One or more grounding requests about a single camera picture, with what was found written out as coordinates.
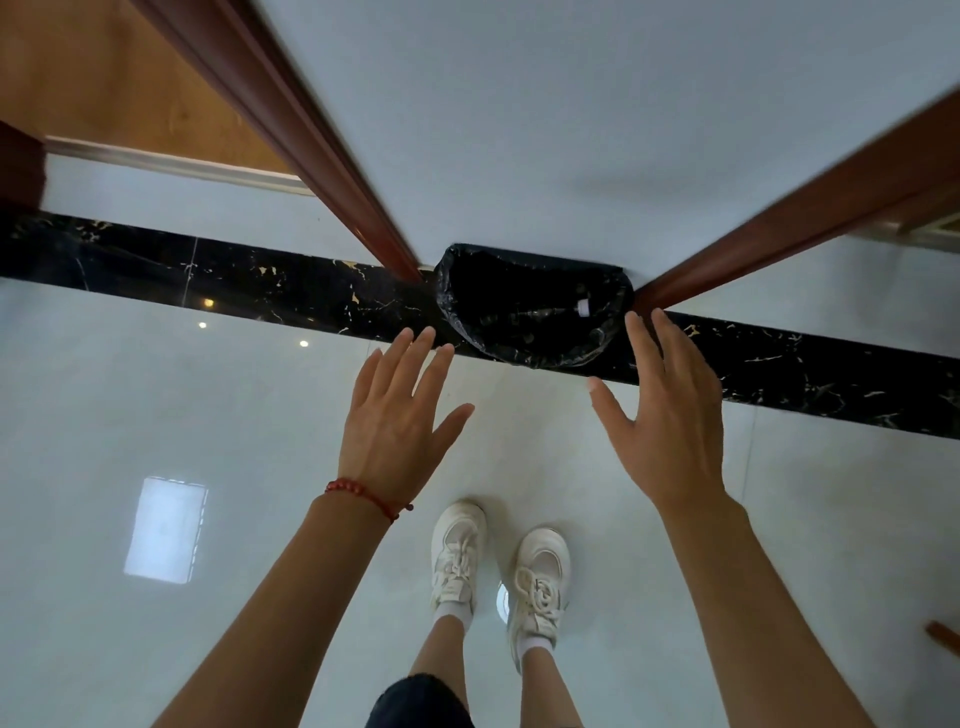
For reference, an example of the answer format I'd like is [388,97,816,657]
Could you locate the person's right hand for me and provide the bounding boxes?
[586,307,730,510]

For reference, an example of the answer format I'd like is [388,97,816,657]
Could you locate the person's left hand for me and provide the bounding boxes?
[337,326,477,508]

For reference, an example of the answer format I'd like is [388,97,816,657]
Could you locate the person's left forearm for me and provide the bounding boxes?
[152,487,410,728]

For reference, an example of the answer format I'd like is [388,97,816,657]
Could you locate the person's right forearm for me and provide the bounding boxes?
[654,491,877,728]

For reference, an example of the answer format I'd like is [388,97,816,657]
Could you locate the person's left white sneaker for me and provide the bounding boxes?
[429,500,489,613]

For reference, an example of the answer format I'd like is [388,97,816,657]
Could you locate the person's white sneaker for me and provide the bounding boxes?
[429,500,489,613]
[506,526,573,674]

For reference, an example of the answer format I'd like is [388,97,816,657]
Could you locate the trash bin with black bag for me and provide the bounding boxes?
[434,242,636,371]

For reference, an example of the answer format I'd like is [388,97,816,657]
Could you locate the person's right white sneaker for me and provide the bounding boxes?
[506,526,573,674]

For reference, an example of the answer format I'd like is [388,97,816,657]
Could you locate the person's left white sock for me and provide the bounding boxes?
[432,600,476,633]

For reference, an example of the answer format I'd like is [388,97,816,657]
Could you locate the person's left leg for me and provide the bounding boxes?
[408,615,471,714]

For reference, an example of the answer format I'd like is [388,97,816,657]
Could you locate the person's leg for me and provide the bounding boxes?
[408,615,471,714]
[519,648,585,728]

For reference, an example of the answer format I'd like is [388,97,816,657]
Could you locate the silver metal threshold strip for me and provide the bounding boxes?
[849,216,960,255]
[43,134,317,198]

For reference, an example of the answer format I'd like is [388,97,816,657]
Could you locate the dark denim shorts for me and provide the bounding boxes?
[364,672,476,728]

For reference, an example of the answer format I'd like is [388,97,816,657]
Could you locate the person's right leg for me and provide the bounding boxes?
[519,648,585,728]

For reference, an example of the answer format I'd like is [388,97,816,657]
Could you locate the brown wooden stick end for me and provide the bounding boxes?
[924,620,960,659]

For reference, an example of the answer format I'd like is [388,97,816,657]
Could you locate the light brown wooden door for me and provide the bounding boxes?
[0,0,292,175]

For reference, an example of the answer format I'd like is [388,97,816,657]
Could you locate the red bead bracelet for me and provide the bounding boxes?
[324,477,415,524]

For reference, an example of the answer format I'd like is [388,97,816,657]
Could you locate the red-brown wooden door frame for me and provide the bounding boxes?
[632,88,960,316]
[129,0,424,284]

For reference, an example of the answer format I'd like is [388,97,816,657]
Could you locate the dark red-brown wooden post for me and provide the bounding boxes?
[0,118,48,213]

